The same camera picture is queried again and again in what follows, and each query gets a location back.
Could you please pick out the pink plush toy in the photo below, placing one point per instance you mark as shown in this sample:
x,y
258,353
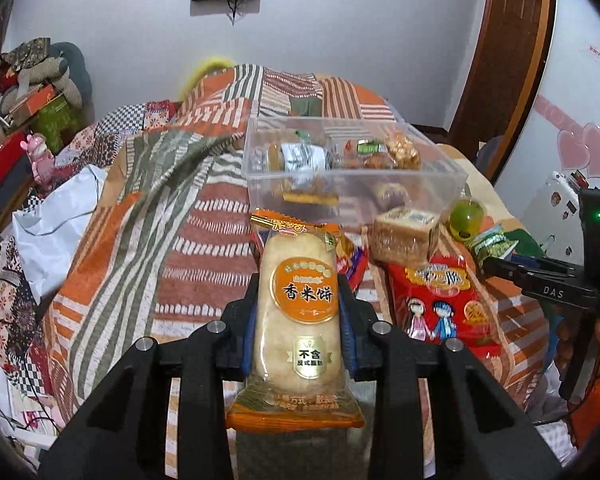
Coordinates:
x,y
41,159

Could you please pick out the red gift box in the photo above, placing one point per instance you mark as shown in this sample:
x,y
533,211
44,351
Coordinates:
x,y
10,152

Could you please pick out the white stickered suitcase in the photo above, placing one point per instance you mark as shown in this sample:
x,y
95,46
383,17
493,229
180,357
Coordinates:
x,y
552,217

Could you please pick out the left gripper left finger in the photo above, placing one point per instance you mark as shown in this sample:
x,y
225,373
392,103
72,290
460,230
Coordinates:
x,y
119,431

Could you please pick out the green jelly cup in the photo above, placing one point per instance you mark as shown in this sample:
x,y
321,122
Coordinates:
x,y
465,219

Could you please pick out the green flat snack packet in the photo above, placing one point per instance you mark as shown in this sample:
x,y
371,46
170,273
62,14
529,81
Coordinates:
x,y
492,243

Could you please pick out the green-trim chip snack bag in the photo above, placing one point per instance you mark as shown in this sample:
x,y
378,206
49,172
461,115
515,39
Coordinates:
x,y
314,192

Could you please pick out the blue red snack packet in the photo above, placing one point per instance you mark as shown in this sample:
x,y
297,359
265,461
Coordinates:
x,y
352,261

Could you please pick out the brown toast-shaped snack pack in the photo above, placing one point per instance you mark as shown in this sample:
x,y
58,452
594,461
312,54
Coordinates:
x,y
405,236

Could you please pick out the yellow puffed snack bag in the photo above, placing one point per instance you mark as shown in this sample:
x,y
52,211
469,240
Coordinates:
x,y
403,151

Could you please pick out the white plastic sheet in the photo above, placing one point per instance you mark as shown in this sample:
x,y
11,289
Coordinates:
x,y
48,236

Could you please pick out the orange fried snack bag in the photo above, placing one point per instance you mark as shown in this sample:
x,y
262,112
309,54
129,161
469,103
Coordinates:
x,y
369,154

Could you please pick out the yellow curved pillow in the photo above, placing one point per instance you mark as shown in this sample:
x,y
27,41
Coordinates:
x,y
206,67

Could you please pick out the pile of clothes and boxes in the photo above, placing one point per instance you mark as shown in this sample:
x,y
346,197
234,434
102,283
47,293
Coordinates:
x,y
44,86

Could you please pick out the red cartoon snack bag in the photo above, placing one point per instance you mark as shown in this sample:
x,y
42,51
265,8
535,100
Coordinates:
x,y
439,301

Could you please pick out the clear plastic storage bin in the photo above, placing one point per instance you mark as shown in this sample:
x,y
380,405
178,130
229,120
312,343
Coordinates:
x,y
301,149

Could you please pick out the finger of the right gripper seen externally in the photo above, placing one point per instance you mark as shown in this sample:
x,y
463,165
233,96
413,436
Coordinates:
x,y
510,265

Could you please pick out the wooden door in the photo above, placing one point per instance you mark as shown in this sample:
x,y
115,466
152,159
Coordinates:
x,y
504,75

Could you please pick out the rice cracker orange packet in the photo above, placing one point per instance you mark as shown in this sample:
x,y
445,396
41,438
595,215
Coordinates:
x,y
297,379

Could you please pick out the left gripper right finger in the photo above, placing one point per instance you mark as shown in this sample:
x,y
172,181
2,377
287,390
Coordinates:
x,y
479,431

